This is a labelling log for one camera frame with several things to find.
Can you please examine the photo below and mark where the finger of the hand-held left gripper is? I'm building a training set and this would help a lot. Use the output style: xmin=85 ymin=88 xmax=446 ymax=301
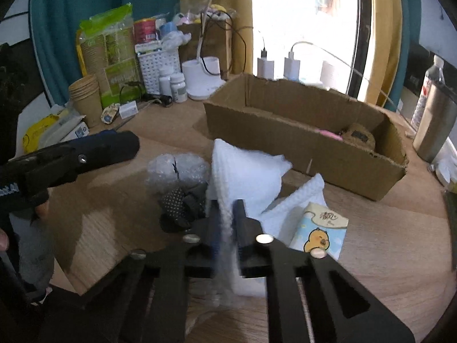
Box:
xmin=11 ymin=131 xmax=141 ymax=191
xmin=73 ymin=129 xmax=122 ymax=144

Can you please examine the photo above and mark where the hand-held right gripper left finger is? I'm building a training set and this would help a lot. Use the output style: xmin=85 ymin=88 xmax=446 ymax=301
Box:
xmin=37 ymin=199 xmax=222 ymax=343

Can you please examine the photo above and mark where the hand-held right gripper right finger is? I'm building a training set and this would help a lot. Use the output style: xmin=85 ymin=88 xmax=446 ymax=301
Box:
xmin=232 ymin=199 xmax=416 ymax=343

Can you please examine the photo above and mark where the grey dotted glove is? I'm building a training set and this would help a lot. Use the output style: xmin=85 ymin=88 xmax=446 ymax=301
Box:
xmin=158 ymin=182 xmax=210 ymax=234

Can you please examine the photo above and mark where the white waffle towel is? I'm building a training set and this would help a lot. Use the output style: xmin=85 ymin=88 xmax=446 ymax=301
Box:
xmin=209 ymin=137 xmax=294 ymax=298
xmin=260 ymin=173 xmax=326 ymax=248

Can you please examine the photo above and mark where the cardboard box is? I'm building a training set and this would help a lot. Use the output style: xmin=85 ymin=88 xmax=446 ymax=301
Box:
xmin=203 ymin=73 xmax=410 ymax=202

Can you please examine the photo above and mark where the pink soft item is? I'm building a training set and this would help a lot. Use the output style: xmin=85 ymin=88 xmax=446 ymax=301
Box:
xmin=317 ymin=129 xmax=344 ymax=141

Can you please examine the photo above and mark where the person's left hand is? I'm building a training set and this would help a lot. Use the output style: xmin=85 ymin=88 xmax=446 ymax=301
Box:
xmin=0 ymin=200 xmax=51 ymax=253

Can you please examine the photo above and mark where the small patterned item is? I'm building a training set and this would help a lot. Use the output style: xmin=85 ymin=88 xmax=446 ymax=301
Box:
xmin=101 ymin=102 xmax=121 ymax=124

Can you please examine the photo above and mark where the white flat box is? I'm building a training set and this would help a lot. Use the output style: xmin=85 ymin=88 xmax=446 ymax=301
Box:
xmin=42 ymin=108 xmax=90 ymax=148

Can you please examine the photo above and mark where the small white box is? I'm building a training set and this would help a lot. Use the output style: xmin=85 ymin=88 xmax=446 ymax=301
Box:
xmin=119 ymin=100 xmax=138 ymax=118

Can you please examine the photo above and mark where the stack of brown paper cups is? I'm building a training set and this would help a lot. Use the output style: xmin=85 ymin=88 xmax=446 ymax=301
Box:
xmin=68 ymin=74 xmax=103 ymax=128

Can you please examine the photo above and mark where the yellow packet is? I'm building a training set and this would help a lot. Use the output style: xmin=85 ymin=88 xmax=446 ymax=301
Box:
xmin=23 ymin=113 xmax=60 ymax=155

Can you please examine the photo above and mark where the person's grey trouser leg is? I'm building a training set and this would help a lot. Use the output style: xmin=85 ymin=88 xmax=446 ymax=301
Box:
xmin=16 ymin=218 xmax=55 ymax=295

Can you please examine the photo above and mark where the duck print tissue pack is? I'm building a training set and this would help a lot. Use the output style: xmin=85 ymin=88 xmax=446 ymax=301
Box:
xmin=288 ymin=202 xmax=349 ymax=260

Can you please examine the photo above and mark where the white pill bottle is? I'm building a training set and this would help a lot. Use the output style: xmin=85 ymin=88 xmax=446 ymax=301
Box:
xmin=170 ymin=73 xmax=188 ymax=104
xmin=159 ymin=68 xmax=174 ymax=95

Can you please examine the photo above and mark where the green paper cup package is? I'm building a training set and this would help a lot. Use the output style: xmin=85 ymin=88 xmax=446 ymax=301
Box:
xmin=76 ymin=3 xmax=144 ymax=108

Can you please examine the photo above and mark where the white perforated basket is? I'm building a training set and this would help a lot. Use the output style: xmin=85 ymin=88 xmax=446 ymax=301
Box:
xmin=135 ymin=41 xmax=181 ymax=94

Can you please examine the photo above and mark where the red can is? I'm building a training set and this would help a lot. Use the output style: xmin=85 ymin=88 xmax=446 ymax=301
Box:
xmin=133 ymin=18 xmax=160 ymax=45

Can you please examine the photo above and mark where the white desk lamp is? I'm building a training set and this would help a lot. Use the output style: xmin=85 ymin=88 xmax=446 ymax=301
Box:
xmin=181 ymin=0 xmax=269 ymax=101

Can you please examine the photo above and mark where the person's black shoe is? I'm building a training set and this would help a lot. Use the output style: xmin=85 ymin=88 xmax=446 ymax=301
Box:
xmin=27 ymin=290 xmax=49 ymax=306

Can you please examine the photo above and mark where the crumpled white plastic bag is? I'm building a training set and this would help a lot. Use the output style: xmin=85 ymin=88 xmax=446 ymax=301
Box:
xmin=162 ymin=30 xmax=192 ymax=49

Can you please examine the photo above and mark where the teal curtain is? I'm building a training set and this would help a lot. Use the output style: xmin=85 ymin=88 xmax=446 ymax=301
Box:
xmin=29 ymin=0 xmax=180 ymax=106
xmin=385 ymin=0 xmax=420 ymax=112

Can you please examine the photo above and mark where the brown paper bag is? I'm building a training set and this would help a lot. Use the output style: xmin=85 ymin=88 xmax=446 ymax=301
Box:
xmin=177 ymin=19 xmax=233 ymax=80

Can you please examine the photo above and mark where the brown plush toy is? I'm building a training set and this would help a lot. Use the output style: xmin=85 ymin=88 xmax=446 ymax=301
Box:
xmin=340 ymin=123 xmax=378 ymax=150

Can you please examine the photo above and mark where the white round lid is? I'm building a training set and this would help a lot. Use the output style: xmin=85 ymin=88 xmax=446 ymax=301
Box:
xmin=433 ymin=158 xmax=457 ymax=187

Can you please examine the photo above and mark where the stainless steel tumbler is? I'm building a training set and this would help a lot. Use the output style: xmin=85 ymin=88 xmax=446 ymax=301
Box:
xmin=413 ymin=81 xmax=457 ymax=163

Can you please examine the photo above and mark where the clear water bottle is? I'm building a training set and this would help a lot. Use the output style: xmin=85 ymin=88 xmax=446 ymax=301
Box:
xmin=410 ymin=55 xmax=447 ymax=130

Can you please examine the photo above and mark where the black cable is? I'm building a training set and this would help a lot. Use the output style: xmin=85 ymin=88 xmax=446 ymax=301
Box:
xmin=199 ymin=9 xmax=266 ymax=75

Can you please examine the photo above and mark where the white cable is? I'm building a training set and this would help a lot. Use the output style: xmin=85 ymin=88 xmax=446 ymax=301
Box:
xmin=289 ymin=41 xmax=395 ymax=106

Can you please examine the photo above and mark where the black wall box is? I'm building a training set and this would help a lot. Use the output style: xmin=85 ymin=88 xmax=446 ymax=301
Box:
xmin=408 ymin=41 xmax=457 ymax=91

